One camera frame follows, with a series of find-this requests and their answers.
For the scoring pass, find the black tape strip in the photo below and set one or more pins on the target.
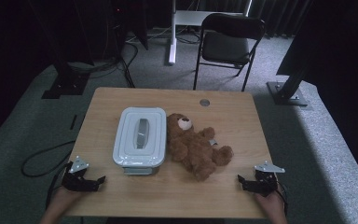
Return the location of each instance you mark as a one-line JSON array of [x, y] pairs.
[[73, 122]]

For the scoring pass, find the dark curtain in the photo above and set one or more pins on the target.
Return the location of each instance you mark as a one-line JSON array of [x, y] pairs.
[[279, 15]]

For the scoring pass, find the person's left hand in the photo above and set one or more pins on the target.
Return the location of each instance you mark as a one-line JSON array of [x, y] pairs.
[[62, 199]]

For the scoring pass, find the grey table grommet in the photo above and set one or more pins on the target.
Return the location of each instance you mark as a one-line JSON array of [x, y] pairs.
[[204, 102]]

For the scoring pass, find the person's right hand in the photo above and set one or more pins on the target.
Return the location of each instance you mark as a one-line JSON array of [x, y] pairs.
[[273, 205]]

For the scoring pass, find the white desk frame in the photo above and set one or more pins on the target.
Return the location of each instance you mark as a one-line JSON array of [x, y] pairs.
[[172, 46]]

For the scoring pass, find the black equipment rack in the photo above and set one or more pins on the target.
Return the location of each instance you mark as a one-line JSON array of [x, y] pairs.
[[112, 28]]

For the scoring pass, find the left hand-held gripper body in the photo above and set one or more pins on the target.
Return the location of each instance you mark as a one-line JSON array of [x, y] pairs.
[[74, 182]]

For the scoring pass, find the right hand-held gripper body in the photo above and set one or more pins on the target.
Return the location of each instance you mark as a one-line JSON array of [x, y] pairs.
[[265, 183]]

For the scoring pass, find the black folding chair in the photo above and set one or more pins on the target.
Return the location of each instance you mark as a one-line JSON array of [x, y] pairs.
[[227, 46]]

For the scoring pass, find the brown teddy bear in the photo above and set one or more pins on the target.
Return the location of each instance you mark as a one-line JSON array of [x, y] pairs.
[[192, 149]]

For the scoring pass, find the clear brown storage box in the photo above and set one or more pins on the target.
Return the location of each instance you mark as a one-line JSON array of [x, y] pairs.
[[140, 170]]

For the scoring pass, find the black metal stand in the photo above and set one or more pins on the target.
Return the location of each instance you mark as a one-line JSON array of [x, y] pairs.
[[286, 93], [65, 84]]

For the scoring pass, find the grey container lid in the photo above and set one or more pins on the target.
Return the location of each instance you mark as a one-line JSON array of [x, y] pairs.
[[127, 137]]

